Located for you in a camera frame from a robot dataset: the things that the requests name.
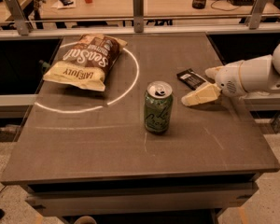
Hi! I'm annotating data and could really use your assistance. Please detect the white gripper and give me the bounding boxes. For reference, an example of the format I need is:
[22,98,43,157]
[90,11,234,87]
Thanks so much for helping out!
[181,60,245,106]

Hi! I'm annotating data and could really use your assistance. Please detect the black rxbar chocolate wrapper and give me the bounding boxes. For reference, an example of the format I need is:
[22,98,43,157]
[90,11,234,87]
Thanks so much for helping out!
[176,68,207,91]

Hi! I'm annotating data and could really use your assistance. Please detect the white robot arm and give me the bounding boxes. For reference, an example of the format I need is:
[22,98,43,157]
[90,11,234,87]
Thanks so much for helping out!
[181,44,280,106]

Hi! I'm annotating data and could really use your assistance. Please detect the brown sea salt chip bag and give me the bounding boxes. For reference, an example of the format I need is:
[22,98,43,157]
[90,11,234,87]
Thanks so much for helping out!
[43,35,127,91]

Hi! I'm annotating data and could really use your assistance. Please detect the green soda can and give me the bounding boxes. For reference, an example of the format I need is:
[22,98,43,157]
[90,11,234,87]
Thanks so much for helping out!
[144,81,174,133]

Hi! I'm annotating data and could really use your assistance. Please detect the black mesh pen cup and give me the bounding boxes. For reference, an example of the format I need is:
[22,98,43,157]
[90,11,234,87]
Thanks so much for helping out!
[192,0,207,9]

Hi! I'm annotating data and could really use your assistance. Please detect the table drawer front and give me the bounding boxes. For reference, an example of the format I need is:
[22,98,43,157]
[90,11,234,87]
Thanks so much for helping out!
[26,182,259,217]

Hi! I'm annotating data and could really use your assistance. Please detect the right metal rail bracket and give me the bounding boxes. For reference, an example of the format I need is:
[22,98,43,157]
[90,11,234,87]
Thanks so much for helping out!
[247,0,268,30]

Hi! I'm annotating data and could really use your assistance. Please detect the metal rail bracket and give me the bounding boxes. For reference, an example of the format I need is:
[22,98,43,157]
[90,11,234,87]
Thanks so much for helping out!
[133,0,144,33]
[247,0,268,30]
[5,0,32,35]

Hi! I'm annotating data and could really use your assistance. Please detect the middle metal rail bracket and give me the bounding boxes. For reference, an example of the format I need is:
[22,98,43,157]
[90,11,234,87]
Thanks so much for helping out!
[133,0,144,33]

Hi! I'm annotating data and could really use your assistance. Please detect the left metal rail bracket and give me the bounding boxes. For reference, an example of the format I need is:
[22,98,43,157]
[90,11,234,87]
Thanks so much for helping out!
[5,0,32,35]

